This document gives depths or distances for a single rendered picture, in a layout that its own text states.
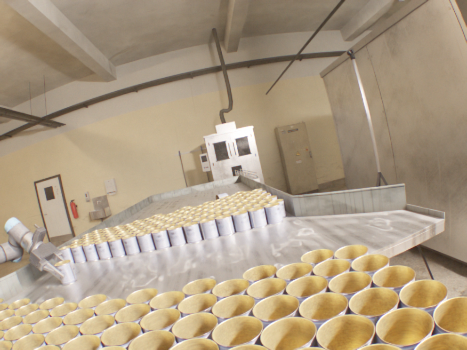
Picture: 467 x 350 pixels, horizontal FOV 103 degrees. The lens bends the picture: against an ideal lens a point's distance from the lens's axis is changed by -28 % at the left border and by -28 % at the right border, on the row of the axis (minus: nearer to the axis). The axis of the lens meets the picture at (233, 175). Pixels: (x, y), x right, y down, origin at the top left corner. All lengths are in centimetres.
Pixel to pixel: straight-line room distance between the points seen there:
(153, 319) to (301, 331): 24
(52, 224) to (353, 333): 864
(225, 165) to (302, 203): 448
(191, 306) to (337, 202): 75
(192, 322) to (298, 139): 672
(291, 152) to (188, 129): 283
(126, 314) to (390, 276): 47
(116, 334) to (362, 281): 41
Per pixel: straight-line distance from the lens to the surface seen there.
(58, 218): 859
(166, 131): 715
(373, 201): 103
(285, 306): 43
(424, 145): 256
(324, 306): 41
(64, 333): 54
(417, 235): 82
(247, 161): 558
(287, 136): 692
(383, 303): 41
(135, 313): 53
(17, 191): 960
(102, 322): 52
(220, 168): 554
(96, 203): 783
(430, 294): 42
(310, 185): 712
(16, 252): 120
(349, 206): 106
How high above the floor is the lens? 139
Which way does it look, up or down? 4 degrees down
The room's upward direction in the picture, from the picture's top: 13 degrees counter-clockwise
